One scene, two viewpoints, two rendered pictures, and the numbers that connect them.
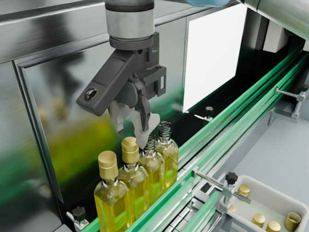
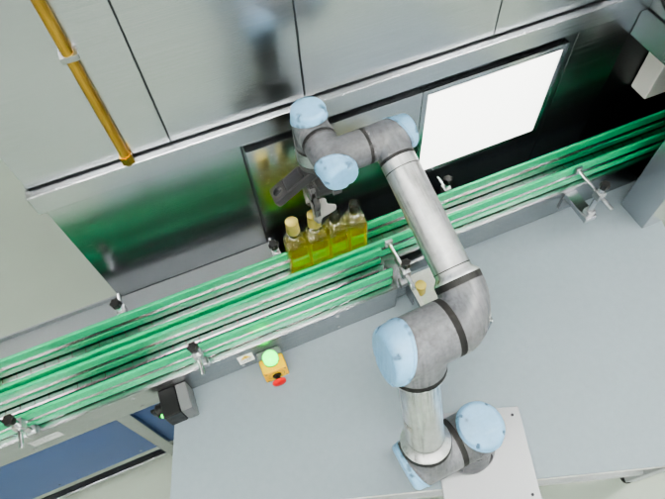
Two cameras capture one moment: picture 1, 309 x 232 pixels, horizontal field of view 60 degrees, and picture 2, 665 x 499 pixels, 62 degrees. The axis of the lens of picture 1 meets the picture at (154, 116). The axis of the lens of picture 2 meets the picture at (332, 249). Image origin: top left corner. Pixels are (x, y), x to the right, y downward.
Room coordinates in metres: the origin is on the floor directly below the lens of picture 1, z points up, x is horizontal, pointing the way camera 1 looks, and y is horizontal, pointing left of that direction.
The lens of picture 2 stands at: (-0.24, -0.41, 2.31)
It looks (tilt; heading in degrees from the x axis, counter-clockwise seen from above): 59 degrees down; 32
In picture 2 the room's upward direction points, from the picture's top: 5 degrees counter-clockwise
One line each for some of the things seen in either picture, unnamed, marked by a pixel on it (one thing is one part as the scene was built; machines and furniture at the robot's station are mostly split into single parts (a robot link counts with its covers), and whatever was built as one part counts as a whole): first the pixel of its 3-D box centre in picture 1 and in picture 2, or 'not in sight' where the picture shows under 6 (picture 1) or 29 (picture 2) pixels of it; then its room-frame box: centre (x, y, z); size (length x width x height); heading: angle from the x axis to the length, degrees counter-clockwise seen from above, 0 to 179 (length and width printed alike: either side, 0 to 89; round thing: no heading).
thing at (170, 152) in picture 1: (163, 172); (354, 235); (0.51, -0.02, 0.99); 0.06 x 0.06 x 0.21; 49
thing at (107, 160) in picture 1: (108, 165); (292, 226); (0.37, 0.09, 1.14); 0.04 x 0.04 x 0.04
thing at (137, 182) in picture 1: (133, 200); (318, 249); (0.42, 0.05, 0.99); 0.06 x 0.06 x 0.21; 50
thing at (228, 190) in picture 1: (220, 187); (401, 266); (0.49, -0.17, 0.95); 0.17 x 0.03 x 0.12; 50
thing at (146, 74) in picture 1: (135, 68); (318, 173); (0.44, 0.03, 1.31); 0.09 x 0.08 x 0.12; 140
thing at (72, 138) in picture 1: (175, 73); (409, 138); (0.77, -0.07, 1.15); 0.90 x 0.03 x 0.34; 140
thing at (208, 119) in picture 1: (202, 122); (441, 186); (0.80, -0.18, 0.94); 0.07 x 0.04 x 0.13; 50
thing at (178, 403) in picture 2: not in sight; (178, 403); (-0.10, 0.23, 0.79); 0.08 x 0.08 x 0.08; 50
